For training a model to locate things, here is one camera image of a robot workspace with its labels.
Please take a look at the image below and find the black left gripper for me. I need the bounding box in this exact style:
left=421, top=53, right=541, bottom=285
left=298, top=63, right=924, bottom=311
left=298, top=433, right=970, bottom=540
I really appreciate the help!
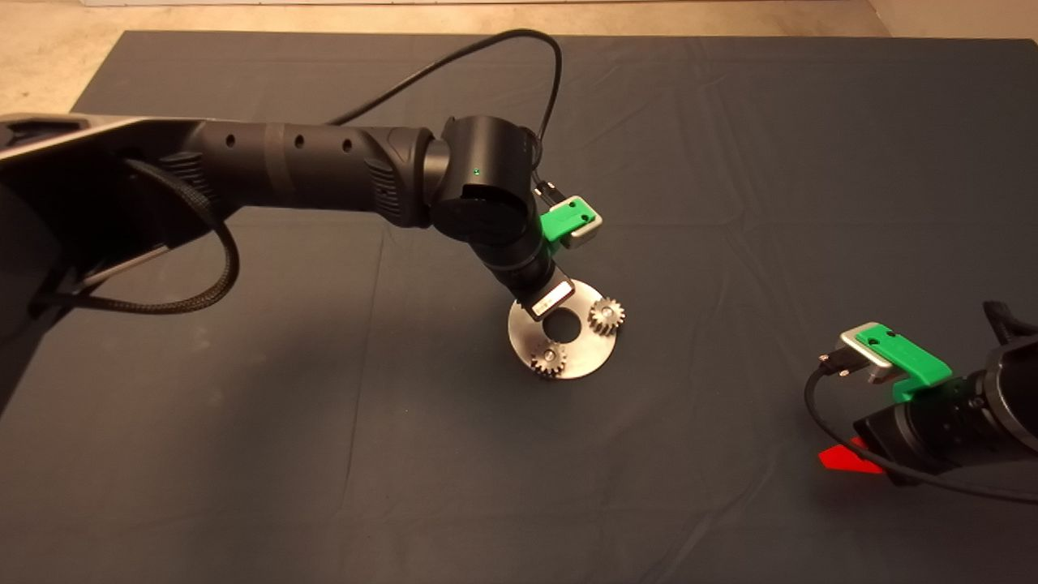
left=507, top=258, right=575, bottom=321

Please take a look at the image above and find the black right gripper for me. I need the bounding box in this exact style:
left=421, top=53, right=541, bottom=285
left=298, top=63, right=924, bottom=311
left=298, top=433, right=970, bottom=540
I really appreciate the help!
left=818, top=375, right=994, bottom=486

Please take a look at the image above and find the small steel planetary gear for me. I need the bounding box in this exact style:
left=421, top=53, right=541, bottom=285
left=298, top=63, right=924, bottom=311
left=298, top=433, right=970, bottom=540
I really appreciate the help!
left=588, top=297, right=626, bottom=335
left=530, top=341, right=568, bottom=377

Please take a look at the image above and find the round metal carrier plate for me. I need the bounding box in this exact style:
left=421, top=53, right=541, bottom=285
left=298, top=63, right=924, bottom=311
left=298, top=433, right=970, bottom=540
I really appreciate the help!
left=508, top=277, right=618, bottom=380

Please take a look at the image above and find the dark grey table cloth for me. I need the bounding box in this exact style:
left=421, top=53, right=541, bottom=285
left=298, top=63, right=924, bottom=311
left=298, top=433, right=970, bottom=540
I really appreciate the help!
left=0, top=29, right=1038, bottom=584

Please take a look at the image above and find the green left camera mount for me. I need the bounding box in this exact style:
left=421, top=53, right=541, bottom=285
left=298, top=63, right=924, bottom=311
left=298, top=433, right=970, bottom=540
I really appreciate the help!
left=539, top=197, right=597, bottom=244

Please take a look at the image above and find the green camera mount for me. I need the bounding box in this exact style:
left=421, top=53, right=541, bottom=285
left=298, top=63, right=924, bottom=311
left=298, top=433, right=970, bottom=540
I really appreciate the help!
left=858, top=323, right=954, bottom=403
left=539, top=197, right=597, bottom=244

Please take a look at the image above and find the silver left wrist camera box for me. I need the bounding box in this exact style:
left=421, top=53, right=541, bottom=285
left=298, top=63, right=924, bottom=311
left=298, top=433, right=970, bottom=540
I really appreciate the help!
left=566, top=196, right=604, bottom=249

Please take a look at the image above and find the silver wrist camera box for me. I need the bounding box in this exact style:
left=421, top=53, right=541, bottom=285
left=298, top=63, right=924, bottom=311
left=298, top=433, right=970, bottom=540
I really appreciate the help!
left=839, top=324, right=897, bottom=384
left=566, top=196, right=604, bottom=249

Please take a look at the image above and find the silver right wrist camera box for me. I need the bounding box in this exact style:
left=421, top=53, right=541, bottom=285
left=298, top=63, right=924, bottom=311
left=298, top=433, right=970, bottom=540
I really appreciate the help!
left=839, top=324, right=897, bottom=384

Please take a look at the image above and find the green right camera mount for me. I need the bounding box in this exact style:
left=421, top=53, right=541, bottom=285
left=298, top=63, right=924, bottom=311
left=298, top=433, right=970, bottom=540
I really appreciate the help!
left=858, top=323, right=954, bottom=403

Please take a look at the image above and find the braided right arm cable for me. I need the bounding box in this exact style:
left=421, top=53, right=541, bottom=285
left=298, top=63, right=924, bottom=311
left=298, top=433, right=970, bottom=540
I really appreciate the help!
left=983, top=301, right=1038, bottom=341

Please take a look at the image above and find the braided arm cable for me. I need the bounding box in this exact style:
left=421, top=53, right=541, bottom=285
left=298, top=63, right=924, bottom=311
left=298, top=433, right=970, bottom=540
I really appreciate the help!
left=32, top=158, right=242, bottom=316
left=983, top=301, right=1038, bottom=341

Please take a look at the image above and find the braided left arm cable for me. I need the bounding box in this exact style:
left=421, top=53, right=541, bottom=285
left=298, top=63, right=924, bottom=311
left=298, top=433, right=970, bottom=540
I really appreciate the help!
left=32, top=158, right=242, bottom=316

